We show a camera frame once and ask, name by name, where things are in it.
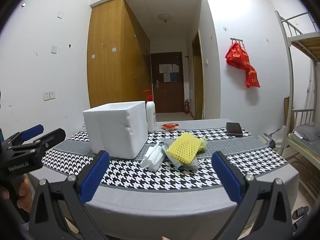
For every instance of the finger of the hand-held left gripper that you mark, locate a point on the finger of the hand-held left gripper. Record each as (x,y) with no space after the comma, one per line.
(32,131)
(53,136)

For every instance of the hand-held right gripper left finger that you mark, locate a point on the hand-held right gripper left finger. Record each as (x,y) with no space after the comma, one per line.
(96,177)

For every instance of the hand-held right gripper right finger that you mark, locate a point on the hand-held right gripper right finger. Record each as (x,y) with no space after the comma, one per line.
(226,177)

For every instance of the green plastic bag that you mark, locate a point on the green plastic bag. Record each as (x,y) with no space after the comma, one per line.
(203,145)

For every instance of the blue face mask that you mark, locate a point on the blue face mask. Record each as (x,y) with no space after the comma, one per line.
(181,165)

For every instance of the white foam box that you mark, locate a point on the white foam box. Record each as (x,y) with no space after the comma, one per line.
(112,130)

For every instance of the yellow foam net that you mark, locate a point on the yellow foam net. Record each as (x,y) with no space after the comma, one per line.
(182,147)

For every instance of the person's left hand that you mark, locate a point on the person's left hand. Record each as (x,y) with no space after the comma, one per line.
(25,197)

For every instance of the houndstooth tablecloth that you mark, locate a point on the houndstooth tablecloth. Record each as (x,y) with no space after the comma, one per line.
(140,177)

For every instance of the black smartphone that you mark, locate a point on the black smartphone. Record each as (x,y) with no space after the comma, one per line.
(234,129)

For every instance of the white plastic bag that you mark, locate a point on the white plastic bag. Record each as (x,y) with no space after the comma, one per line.
(277,133)

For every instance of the grey table cover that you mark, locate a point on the grey table cover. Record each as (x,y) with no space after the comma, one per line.
(162,205)

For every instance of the red snack packet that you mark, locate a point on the red snack packet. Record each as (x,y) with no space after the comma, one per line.
(170,126)

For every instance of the red fire extinguisher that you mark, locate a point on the red fire extinguisher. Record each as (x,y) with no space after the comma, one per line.
(187,107)

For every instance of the white red-pump lotion bottle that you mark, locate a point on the white red-pump lotion bottle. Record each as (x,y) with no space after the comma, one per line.
(151,117)

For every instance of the black slipper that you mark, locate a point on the black slipper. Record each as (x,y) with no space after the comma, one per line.
(300,212)
(296,226)

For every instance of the wooden boards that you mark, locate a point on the wooden boards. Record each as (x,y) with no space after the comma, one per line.
(286,112)

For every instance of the grey bedding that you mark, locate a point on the grey bedding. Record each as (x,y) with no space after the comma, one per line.
(306,133)

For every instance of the brown entrance door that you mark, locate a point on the brown entrance door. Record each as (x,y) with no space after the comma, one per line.
(170,97)

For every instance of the wooden wardrobe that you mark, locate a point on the wooden wardrobe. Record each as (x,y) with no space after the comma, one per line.
(110,55)

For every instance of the wooden side door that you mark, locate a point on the wooden side door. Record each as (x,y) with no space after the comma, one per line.
(198,80)

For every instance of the red plastic bag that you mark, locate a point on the red plastic bag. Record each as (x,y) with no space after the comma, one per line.
(252,77)
(236,56)

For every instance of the blue paper notice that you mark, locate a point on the blue paper notice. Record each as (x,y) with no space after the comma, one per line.
(173,77)

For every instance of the small white paper notice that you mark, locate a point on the small white paper notice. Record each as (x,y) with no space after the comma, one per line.
(175,68)
(166,77)

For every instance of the grey metal bunk bed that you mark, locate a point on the grey metal bunk bed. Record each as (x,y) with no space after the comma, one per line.
(291,80)

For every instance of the large white paper notice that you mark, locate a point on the large white paper notice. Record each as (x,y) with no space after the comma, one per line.
(165,68)

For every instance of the ceiling lamp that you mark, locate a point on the ceiling lamp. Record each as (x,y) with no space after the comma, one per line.
(165,17)

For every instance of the white wall socket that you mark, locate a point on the white wall socket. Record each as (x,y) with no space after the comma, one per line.
(46,95)
(52,94)

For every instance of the white wall switch plate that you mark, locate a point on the white wall switch plate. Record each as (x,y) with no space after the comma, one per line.
(60,14)
(54,49)

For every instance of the metal wall hook rack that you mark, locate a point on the metal wall hook rack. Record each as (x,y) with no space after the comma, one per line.
(237,40)

